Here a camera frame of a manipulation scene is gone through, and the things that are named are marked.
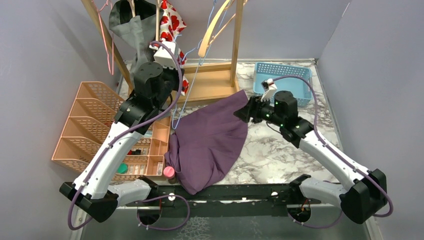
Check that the grey skirt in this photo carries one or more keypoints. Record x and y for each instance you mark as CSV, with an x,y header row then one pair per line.
x,y
137,31

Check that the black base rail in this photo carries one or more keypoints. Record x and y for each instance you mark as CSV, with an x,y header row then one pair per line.
x,y
222,200

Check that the peach compartment tray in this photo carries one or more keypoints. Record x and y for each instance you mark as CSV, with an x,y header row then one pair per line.
x,y
147,156

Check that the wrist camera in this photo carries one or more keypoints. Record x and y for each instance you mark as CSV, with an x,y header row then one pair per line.
x,y
269,89
163,57

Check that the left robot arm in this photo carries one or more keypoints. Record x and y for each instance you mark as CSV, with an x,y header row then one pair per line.
x,y
157,90

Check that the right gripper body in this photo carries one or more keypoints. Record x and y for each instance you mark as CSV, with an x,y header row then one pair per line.
x,y
263,111

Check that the red poppy print cloth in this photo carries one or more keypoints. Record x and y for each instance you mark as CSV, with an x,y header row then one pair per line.
x,y
171,25

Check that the pink capped bottle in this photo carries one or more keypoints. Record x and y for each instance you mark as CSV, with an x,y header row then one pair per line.
x,y
170,174

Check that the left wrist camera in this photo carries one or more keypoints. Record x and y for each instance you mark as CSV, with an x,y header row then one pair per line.
x,y
163,57

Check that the purple cloth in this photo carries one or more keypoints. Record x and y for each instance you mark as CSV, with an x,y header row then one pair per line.
x,y
207,143

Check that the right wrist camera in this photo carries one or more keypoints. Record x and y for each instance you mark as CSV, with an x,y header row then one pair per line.
x,y
269,89

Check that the blue wire hanger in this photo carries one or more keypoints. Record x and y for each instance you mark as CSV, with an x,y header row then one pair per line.
x,y
187,88
204,45

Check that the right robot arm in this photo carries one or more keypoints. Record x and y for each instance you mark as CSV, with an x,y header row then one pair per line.
x,y
360,193

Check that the blue plastic basket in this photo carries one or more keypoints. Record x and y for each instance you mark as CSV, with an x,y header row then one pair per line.
x,y
264,71

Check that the peach plastic file organizer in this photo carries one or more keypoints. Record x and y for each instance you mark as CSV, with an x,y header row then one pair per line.
x,y
87,125

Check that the wooden clothes rack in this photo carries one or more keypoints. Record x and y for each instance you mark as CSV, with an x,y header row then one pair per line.
x,y
214,81

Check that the wooden hanger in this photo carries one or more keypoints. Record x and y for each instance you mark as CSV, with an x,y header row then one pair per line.
x,y
157,20
132,7
237,16

